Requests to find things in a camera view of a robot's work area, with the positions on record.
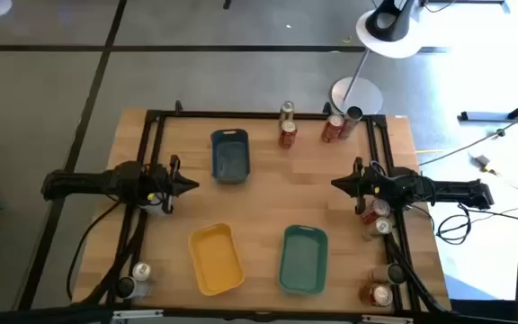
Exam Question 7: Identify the red soda can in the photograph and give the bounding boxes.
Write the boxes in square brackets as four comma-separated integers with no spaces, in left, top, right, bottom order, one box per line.
[278,119,298,150]
[321,113,345,144]
[360,199,391,225]
[360,282,394,309]

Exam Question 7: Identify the dark blue plastic tray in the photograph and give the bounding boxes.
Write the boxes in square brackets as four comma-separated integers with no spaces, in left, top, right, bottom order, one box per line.
[210,129,251,185]

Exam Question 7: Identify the yellow plastic tray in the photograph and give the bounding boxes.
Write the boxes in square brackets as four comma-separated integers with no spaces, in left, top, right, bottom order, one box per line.
[187,222,246,297]

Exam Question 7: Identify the black looped floor cable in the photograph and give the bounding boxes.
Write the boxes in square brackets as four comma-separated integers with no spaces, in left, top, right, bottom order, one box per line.
[435,202,518,247]

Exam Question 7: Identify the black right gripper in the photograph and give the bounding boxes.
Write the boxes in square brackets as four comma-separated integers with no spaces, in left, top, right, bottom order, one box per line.
[330,157,399,214]

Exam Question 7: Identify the silver metal bracket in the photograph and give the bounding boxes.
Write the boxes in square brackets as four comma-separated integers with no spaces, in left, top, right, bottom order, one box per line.
[361,314,415,324]
[112,309,165,321]

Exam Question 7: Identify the grey power adapter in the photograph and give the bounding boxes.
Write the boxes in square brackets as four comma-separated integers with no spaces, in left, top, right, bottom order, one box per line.
[469,153,498,176]

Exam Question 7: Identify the black desk foot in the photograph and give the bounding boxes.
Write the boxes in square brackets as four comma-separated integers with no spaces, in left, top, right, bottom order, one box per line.
[460,87,518,122]

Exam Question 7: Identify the grey cable with black clip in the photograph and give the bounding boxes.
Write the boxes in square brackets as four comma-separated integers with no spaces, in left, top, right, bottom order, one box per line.
[418,111,518,167]

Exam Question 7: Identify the black aluminium table frame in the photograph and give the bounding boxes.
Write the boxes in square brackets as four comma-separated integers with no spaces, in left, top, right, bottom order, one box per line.
[72,99,451,316]

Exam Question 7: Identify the green plastic tray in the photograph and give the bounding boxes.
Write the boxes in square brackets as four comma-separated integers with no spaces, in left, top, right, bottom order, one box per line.
[278,224,329,297]

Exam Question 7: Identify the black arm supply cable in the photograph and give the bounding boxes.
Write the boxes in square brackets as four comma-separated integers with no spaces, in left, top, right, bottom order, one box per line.
[65,200,123,302]

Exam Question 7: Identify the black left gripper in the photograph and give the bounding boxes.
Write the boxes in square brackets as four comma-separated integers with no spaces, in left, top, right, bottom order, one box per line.
[149,155,201,215]

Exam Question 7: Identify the silver-top soda can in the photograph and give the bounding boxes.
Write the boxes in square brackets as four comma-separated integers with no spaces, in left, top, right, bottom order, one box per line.
[362,217,394,240]
[131,261,159,284]
[279,100,296,123]

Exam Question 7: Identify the white round lamp stand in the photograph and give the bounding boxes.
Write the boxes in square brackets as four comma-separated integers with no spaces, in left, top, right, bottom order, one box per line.
[329,8,424,116]

